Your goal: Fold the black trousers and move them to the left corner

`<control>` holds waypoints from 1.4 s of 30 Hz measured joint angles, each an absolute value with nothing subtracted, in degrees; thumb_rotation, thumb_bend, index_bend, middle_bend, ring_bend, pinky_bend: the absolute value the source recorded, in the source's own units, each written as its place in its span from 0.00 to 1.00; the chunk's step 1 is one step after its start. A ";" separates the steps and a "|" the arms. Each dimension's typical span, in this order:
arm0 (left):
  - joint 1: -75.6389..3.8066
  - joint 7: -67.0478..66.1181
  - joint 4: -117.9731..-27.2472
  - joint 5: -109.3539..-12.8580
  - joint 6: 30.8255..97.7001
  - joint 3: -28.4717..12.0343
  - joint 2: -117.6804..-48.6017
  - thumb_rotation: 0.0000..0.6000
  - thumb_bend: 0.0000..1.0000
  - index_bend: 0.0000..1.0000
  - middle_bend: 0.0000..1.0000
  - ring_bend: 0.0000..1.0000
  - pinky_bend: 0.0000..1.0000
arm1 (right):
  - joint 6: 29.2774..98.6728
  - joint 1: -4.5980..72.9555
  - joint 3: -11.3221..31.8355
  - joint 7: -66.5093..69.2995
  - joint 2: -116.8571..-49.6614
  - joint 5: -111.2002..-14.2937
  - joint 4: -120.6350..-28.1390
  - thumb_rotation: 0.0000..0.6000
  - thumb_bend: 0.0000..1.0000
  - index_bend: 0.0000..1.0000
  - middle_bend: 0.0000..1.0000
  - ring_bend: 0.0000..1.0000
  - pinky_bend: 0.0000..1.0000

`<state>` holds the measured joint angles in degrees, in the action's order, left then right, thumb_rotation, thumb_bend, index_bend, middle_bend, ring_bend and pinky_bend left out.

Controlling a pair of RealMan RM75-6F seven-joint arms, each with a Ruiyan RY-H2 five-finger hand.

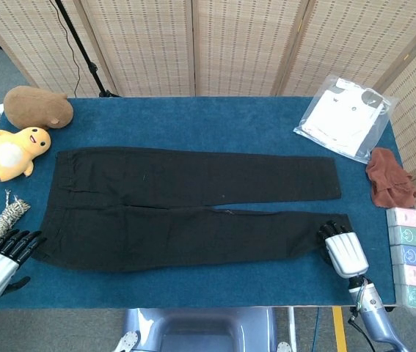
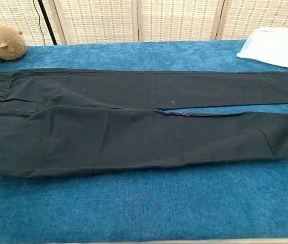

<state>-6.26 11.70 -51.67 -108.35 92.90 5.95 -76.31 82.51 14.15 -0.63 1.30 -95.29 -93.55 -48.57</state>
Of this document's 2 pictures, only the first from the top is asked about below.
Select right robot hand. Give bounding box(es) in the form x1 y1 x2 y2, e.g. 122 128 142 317
317 220 370 276

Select black trousers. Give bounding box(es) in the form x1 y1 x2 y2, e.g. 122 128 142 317
31 145 355 273

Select green tissue pack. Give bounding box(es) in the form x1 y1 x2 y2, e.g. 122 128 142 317
394 282 416 307
388 225 416 247

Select blue tissue pack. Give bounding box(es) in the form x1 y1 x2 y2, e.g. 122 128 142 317
390 243 416 268

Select pink tissue pack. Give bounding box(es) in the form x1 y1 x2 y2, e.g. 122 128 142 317
393 264 416 287
386 208 416 229

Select rust brown cloth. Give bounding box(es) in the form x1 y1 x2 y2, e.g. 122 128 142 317
365 147 416 208

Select white table leg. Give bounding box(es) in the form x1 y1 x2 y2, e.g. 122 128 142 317
287 307 297 342

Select yellow plush toy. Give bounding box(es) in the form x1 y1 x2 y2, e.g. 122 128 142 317
0 126 52 183

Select white garment in plastic bag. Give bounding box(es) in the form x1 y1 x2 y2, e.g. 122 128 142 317
293 74 398 165

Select blue robot torso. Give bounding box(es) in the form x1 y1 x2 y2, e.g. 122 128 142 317
114 307 296 352

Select brown capybara plush toy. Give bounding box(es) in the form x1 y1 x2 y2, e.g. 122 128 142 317
3 85 74 130

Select blue table cloth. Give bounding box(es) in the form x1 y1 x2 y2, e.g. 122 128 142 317
0 95 410 311

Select black tripod stand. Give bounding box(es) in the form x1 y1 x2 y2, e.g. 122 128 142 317
55 0 123 98

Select braided rope bundle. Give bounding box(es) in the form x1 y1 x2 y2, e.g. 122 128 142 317
0 189 32 254

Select blue floor cable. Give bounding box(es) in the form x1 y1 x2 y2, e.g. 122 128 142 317
313 307 322 352

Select black hanging cable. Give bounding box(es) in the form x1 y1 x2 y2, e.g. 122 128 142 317
52 0 81 97

